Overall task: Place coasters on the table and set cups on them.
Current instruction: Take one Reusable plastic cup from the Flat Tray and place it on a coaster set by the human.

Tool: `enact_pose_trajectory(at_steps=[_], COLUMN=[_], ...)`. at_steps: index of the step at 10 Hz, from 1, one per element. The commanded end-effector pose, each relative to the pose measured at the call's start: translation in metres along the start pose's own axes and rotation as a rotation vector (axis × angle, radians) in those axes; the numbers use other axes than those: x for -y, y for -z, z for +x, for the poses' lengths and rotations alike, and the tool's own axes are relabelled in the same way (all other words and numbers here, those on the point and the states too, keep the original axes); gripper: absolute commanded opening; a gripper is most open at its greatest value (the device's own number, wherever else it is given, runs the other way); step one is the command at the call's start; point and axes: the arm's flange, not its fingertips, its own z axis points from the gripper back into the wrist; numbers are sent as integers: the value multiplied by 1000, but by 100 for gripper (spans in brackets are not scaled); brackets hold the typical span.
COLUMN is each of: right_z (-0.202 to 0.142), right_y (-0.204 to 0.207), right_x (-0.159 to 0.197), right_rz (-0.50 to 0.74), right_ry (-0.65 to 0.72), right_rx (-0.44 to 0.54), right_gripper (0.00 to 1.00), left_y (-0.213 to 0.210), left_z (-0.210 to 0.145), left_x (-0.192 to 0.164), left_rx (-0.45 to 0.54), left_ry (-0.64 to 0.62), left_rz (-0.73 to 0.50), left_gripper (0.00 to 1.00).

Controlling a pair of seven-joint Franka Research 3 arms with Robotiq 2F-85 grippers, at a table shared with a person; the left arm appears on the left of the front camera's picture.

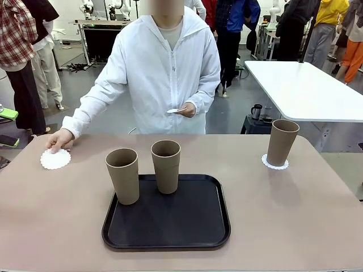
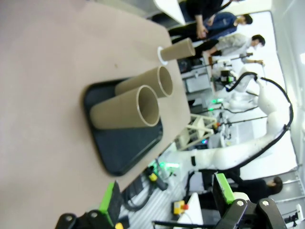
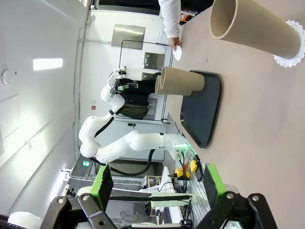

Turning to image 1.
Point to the person's right forearm white sleeve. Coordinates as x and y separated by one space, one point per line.
88 110

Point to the person in plaid shirt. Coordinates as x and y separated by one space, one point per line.
17 42

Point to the person's left hand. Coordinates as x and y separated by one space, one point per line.
189 110

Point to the green flat box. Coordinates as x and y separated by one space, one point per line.
8 114

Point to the person in cream trousers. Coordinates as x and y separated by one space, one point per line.
49 65

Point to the tall brown cup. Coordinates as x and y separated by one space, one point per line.
282 144
124 184
166 175

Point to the person in orange trousers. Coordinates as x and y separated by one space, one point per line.
353 56

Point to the white side table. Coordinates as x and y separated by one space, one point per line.
306 90

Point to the black smartphone green edge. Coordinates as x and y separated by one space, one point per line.
8 140

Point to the person in blue jacket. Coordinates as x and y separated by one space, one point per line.
235 22

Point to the metal workbench with black panel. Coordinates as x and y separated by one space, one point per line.
96 42

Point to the person's left forearm white sleeve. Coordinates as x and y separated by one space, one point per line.
205 93

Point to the black vertical pole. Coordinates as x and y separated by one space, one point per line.
307 34

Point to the person in dark grey jacket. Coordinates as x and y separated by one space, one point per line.
292 28

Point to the black travel mug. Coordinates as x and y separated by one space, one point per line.
256 112

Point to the person in yellow jacket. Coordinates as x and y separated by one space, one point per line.
329 17

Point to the person's right hand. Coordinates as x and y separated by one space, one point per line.
61 140

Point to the black plastic tray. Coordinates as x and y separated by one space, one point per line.
170 224

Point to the white lace paper coaster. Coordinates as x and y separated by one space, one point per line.
173 110
265 163
55 161

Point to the black plastic stool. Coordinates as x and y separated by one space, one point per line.
255 126

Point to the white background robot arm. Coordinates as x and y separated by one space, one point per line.
274 14

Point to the person in red top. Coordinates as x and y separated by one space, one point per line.
211 14

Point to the person in white jacket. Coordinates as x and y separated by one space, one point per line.
164 71

